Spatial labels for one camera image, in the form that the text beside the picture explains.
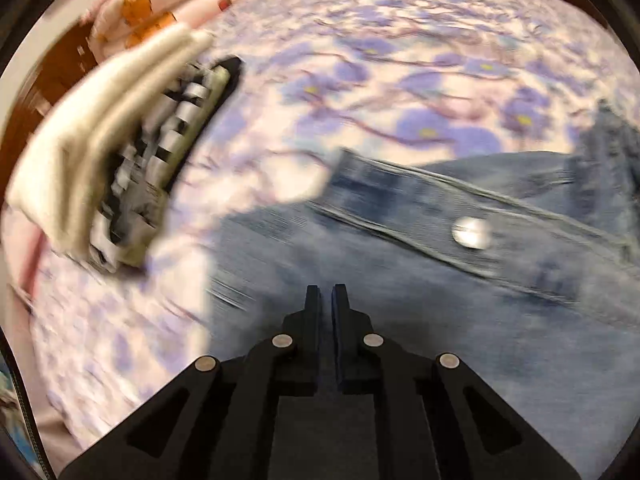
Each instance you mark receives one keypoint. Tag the pink bear print quilt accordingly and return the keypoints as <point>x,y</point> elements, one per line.
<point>150,0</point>

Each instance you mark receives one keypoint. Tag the purple cat print blanket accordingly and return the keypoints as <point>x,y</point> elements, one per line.
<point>400,35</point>

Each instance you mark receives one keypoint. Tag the pink bed sheet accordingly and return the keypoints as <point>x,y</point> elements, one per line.
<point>25,255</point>

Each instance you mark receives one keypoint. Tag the blue denim jacket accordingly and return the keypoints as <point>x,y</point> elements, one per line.
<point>425,300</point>

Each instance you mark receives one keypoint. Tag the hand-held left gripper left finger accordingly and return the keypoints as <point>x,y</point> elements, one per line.
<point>312,320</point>

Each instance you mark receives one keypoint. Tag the folded black white patterned garment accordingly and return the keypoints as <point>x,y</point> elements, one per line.
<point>170,135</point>

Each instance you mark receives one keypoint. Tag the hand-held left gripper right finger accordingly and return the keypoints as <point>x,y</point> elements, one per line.
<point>340,340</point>

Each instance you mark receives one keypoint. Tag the dark wooden headboard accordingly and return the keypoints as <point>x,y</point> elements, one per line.
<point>55,80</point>

